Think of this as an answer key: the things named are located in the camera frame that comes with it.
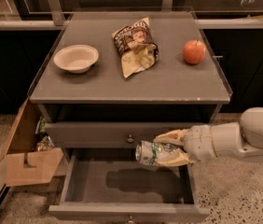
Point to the grey drawer cabinet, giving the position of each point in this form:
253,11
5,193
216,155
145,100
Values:
169,91

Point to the open cardboard box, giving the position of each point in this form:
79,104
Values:
24,164

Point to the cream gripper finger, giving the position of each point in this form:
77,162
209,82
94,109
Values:
175,137
173,160

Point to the red apple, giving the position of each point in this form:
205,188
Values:
194,51

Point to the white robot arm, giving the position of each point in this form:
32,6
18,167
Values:
241,140

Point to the closed grey top drawer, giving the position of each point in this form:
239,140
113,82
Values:
107,134

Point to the open grey middle drawer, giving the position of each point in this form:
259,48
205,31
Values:
110,185

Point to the crumpled wrappers in box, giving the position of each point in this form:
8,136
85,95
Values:
44,142

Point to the round metal drawer knob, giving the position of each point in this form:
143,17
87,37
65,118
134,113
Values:
130,139

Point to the metal railing frame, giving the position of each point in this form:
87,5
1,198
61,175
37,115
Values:
44,19

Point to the beige paper bowl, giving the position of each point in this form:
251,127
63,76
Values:
76,59

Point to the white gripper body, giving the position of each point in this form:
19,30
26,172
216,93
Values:
199,142

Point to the brown yellow chip bag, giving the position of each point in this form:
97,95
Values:
136,48

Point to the silver green 7up can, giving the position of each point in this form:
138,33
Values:
150,153

